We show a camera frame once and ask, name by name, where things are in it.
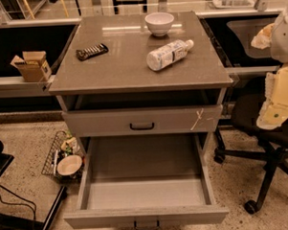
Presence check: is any grey drawer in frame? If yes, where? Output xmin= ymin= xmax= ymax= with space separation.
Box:
xmin=62 ymin=104 xmax=222 ymax=137
xmin=64 ymin=133 xmax=229 ymax=230

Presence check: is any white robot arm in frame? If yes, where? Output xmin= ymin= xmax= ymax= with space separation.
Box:
xmin=251 ymin=5 xmax=288 ymax=129

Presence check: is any grey top drawer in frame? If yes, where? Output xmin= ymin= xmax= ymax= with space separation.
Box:
xmin=62 ymin=104 xmax=222 ymax=137

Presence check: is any black office chair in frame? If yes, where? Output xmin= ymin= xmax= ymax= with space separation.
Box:
xmin=210 ymin=74 xmax=288 ymax=217

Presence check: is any clear plastic water bottle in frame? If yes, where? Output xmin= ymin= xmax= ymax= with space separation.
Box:
xmin=146 ymin=39 xmax=194 ymax=71

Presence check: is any white bowl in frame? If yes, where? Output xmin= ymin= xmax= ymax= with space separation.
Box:
xmin=144 ymin=12 xmax=174 ymax=36

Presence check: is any black snack bar wrapper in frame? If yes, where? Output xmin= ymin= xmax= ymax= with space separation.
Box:
xmin=76 ymin=43 xmax=109 ymax=61

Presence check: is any beige bowl in basket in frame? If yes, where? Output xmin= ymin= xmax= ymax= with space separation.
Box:
xmin=57 ymin=154 xmax=83 ymax=176

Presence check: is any open cardboard box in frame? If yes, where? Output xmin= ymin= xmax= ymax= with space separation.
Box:
xmin=11 ymin=51 xmax=52 ymax=82

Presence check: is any black wire basket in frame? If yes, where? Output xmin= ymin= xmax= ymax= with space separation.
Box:
xmin=41 ymin=131 xmax=84 ymax=184

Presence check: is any black cable on floor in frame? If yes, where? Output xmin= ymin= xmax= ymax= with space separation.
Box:
xmin=0 ymin=180 xmax=38 ymax=223

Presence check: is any black desk leg frame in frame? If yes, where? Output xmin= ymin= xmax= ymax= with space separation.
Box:
xmin=0 ymin=141 xmax=67 ymax=230

